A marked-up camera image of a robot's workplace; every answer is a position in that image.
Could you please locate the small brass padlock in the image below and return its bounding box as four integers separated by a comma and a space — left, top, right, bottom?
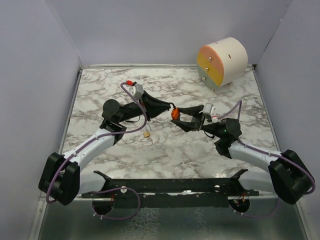
143, 122, 152, 138

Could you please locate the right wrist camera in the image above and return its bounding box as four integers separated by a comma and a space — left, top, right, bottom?
202, 103, 219, 123

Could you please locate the round pastel drawer cabinet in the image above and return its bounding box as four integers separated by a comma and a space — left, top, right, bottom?
196, 37, 248, 91

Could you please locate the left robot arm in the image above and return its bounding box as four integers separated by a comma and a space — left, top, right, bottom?
38, 92, 174, 206

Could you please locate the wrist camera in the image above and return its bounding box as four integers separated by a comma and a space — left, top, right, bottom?
126, 80, 144, 101
202, 103, 219, 123

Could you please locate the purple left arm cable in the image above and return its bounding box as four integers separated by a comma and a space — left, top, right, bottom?
45, 82, 148, 221

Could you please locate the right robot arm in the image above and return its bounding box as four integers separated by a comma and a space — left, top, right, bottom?
171, 103, 316, 205

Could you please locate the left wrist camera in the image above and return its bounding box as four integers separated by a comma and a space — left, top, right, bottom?
126, 80, 144, 101

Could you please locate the orange black padlock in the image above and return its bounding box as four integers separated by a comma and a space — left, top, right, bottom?
169, 102, 180, 121

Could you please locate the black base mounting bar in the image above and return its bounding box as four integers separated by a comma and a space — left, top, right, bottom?
81, 169, 259, 209

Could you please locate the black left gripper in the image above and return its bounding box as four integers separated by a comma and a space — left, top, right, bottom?
118, 91, 172, 124

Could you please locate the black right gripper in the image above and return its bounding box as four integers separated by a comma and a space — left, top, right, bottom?
172, 104, 224, 139

